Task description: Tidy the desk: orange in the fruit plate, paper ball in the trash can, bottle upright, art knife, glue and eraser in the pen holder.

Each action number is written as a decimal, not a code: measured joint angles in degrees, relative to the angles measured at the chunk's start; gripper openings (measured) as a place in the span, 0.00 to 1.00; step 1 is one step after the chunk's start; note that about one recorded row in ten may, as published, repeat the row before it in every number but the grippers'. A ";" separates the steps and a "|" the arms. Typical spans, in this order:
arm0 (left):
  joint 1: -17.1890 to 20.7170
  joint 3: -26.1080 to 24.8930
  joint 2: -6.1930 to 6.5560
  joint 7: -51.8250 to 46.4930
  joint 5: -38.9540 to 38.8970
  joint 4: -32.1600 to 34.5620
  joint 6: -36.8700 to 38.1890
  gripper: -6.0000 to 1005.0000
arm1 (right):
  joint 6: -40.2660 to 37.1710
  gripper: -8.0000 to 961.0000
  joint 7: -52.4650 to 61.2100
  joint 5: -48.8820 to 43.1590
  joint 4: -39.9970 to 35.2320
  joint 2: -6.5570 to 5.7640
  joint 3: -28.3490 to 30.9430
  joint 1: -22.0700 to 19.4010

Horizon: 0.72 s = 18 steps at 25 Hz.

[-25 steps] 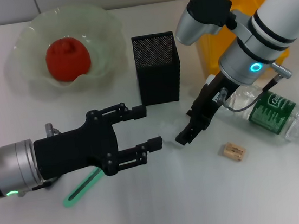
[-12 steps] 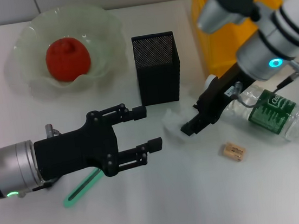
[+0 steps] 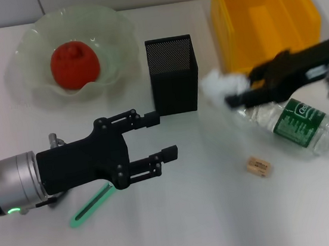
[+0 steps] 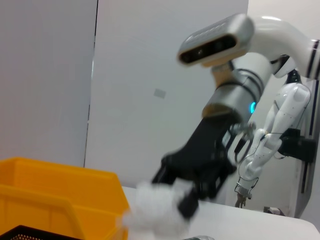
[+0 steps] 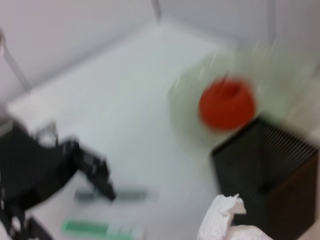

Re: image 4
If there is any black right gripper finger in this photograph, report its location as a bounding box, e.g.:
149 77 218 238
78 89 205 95
151 159 178 186
177 185 201 221

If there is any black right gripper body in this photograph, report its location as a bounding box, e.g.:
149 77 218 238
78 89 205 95
159 116 239 200

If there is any white paper ball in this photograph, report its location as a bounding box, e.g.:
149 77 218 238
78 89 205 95
122 179 191 240

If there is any black mesh pen holder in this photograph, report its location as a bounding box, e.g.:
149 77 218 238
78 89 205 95
0 224 83 240

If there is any grey tape patch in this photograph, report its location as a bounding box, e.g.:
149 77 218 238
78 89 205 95
153 88 168 99

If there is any white black humanoid robot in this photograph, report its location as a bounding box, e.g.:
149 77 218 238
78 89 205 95
234 53 312 208

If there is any yellow plastic bin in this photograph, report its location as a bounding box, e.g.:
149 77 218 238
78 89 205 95
0 156 131 240

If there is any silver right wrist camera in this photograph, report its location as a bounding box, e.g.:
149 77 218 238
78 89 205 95
177 13 255 68

